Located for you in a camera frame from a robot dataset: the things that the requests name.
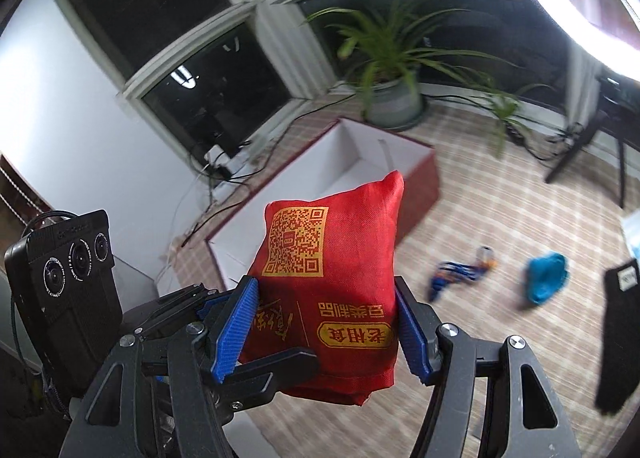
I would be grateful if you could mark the white framed window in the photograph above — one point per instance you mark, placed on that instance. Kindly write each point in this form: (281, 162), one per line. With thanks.
(270, 23)

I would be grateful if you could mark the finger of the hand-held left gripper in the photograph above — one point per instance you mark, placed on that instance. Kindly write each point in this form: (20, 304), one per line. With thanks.
(170, 300)
(280, 363)

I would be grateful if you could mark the teal blue silicone bowl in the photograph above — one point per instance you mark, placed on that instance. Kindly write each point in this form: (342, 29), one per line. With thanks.
(545, 278)

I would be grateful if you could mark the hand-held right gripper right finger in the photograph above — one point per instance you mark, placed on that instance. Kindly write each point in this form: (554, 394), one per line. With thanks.
(412, 333)

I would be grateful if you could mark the wooden shelf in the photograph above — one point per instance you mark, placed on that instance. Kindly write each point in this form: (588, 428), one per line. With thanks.
(15, 188)

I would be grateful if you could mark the white power strip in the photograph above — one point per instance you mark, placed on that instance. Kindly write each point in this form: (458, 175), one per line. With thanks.
(217, 155)

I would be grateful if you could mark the face mask packet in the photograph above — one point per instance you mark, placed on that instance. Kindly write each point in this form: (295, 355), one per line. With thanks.
(632, 238)

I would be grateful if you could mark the red printed cloth bag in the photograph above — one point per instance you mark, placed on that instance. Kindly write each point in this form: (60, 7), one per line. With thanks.
(325, 263)

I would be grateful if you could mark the red cardboard box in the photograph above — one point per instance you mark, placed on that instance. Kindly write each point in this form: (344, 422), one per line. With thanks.
(360, 153)

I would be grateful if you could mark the black light tripod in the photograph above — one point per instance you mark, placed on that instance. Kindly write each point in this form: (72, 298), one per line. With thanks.
(570, 158)

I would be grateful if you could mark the plaid bed sheet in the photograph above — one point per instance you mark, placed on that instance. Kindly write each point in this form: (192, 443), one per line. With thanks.
(500, 218)

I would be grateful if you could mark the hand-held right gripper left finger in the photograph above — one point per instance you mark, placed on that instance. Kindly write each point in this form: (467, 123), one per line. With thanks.
(235, 328)

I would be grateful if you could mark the black knit sock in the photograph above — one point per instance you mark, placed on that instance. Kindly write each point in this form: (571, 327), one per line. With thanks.
(620, 338)

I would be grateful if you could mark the green potted plant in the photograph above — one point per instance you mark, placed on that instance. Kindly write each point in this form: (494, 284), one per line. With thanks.
(395, 98)

